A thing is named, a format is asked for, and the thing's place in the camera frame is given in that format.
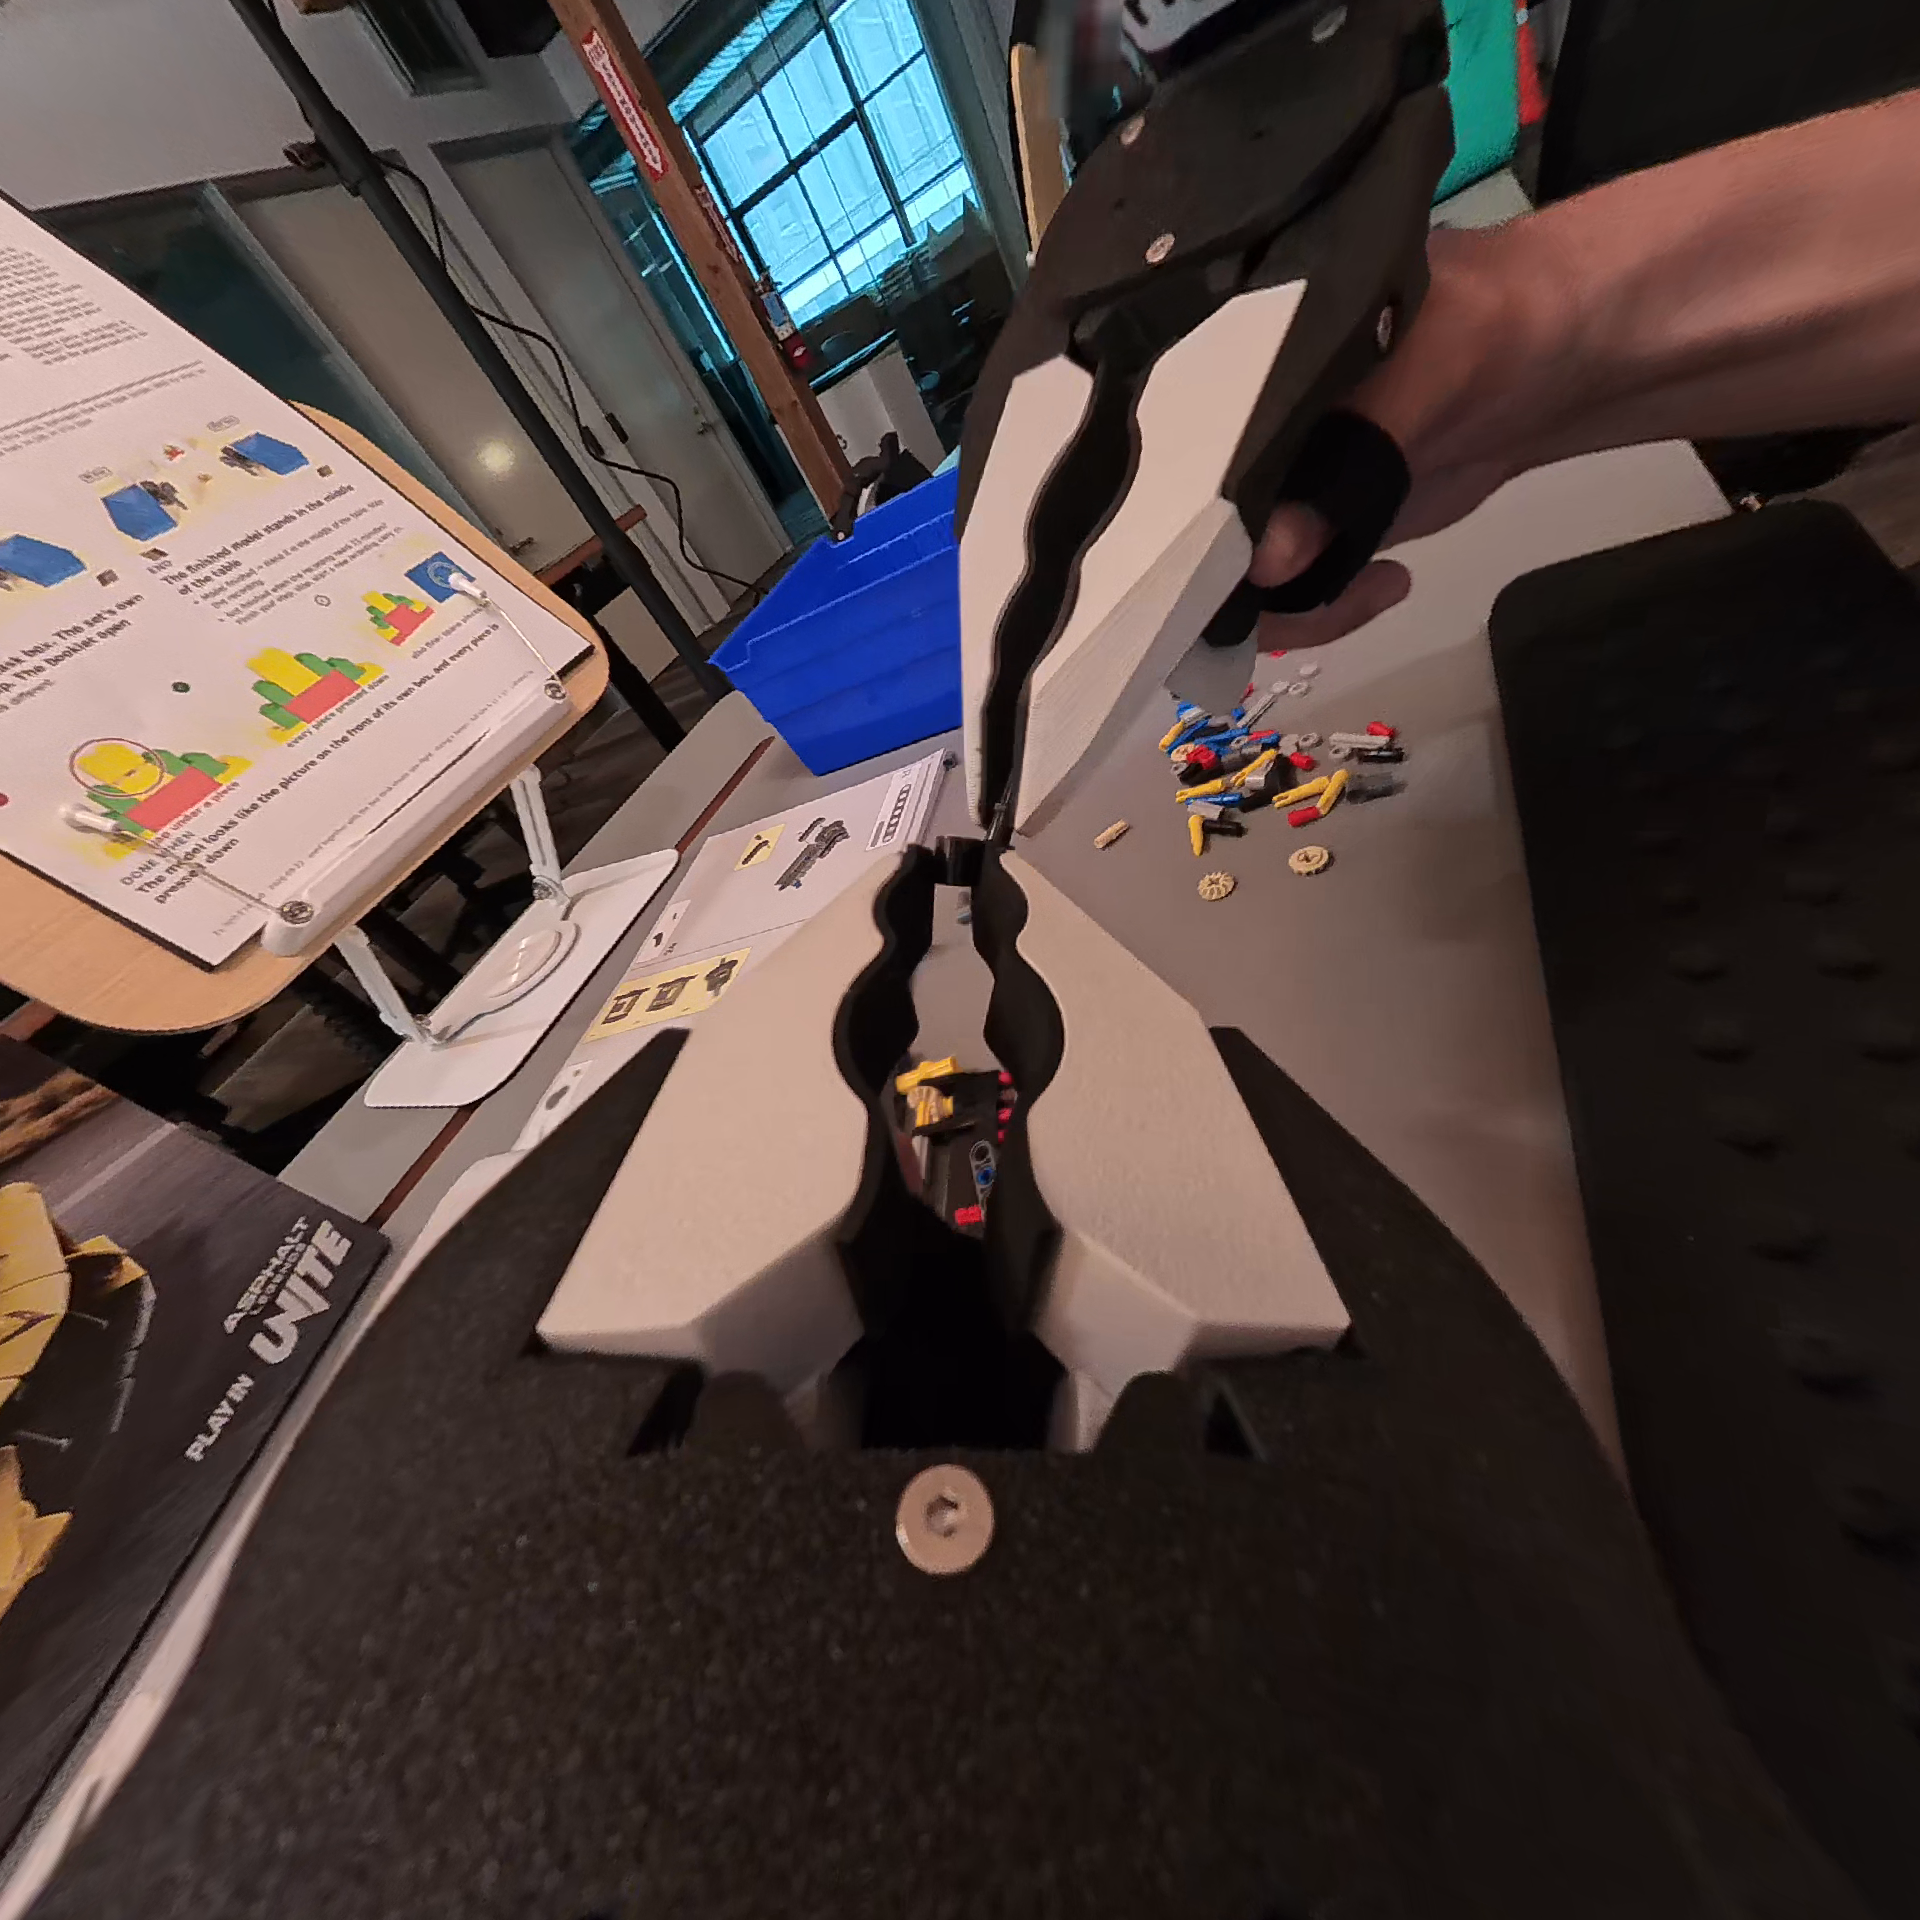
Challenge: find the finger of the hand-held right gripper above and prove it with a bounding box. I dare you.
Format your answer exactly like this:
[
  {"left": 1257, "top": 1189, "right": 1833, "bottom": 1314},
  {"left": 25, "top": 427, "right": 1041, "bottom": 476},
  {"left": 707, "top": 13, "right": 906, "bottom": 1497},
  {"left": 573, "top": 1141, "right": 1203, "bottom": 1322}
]
[
  {"left": 955, "top": 353, "right": 1113, "bottom": 827},
  {"left": 996, "top": 277, "right": 1309, "bottom": 836}
]

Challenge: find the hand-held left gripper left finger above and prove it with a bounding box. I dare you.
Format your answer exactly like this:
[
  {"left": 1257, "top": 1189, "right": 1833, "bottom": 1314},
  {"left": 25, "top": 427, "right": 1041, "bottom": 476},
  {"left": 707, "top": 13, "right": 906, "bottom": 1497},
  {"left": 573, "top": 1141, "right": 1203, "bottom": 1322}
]
[{"left": 537, "top": 852, "right": 923, "bottom": 1444}]

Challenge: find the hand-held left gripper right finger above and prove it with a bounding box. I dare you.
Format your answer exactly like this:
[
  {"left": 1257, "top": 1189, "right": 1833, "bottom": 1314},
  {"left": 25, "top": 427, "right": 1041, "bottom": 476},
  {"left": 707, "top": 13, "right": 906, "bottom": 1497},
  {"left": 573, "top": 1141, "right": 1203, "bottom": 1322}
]
[{"left": 977, "top": 847, "right": 1353, "bottom": 1433}]

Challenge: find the lego chassis assembly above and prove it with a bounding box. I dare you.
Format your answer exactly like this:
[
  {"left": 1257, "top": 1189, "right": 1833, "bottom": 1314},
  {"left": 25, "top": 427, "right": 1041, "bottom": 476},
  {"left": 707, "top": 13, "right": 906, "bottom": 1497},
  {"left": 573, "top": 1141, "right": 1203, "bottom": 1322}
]
[{"left": 891, "top": 1049, "right": 1021, "bottom": 1238}]

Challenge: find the pile of lego pins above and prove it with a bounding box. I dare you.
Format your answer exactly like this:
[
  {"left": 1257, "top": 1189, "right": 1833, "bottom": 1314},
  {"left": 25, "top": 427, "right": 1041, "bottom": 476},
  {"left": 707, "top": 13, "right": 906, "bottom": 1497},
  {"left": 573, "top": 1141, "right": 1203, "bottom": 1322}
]
[{"left": 1154, "top": 661, "right": 1409, "bottom": 858}]

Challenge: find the lego set box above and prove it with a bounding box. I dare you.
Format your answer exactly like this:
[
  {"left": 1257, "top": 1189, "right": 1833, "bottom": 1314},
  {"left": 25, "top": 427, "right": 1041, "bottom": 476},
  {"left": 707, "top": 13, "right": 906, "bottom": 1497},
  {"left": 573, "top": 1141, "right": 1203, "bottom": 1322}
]
[{"left": 0, "top": 1036, "right": 395, "bottom": 1846}]

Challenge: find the person's right hand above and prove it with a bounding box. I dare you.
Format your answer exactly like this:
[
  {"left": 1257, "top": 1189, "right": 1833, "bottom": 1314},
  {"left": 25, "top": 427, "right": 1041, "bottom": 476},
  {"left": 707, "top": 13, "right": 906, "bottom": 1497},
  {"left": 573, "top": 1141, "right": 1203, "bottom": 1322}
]
[{"left": 1246, "top": 225, "right": 1578, "bottom": 654}]

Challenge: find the blue plastic bin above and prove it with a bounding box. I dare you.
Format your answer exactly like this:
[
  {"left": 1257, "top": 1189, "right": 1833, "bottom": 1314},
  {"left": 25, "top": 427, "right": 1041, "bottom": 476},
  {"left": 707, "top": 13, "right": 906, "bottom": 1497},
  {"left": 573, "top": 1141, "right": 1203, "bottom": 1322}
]
[{"left": 709, "top": 465, "right": 963, "bottom": 780}]

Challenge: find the green plastic tote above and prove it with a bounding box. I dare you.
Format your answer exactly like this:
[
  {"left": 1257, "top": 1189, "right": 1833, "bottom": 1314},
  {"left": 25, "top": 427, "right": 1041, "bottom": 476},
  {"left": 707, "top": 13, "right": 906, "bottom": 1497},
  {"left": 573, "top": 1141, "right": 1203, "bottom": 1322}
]
[{"left": 1430, "top": 0, "right": 1547, "bottom": 213}]

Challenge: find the instruction booklet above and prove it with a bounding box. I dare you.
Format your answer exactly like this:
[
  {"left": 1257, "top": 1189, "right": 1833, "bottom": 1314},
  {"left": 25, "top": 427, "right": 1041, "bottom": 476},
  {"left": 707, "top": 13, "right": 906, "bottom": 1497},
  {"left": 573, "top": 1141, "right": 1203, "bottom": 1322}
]
[{"left": 517, "top": 747, "right": 963, "bottom": 1157}]

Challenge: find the white stand base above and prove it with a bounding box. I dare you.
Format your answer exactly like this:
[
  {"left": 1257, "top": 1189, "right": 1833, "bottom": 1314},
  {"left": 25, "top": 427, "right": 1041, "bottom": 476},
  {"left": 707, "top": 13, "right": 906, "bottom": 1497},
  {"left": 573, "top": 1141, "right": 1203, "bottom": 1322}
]
[{"left": 363, "top": 766, "right": 681, "bottom": 1114}]

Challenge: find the black metal pole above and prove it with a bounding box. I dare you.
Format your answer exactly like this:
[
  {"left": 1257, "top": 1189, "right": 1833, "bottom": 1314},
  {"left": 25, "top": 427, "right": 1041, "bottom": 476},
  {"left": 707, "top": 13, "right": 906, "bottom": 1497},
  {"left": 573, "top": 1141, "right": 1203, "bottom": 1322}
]
[{"left": 225, "top": 0, "right": 737, "bottom": 706}]

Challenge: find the printed instruction sheet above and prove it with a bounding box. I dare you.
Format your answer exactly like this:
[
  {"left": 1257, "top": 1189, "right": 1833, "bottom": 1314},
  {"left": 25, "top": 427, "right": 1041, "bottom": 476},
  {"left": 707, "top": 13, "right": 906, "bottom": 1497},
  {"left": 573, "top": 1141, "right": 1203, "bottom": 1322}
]
[{"left": 0, "top": 195, "right": 595, "bottom": 970}]

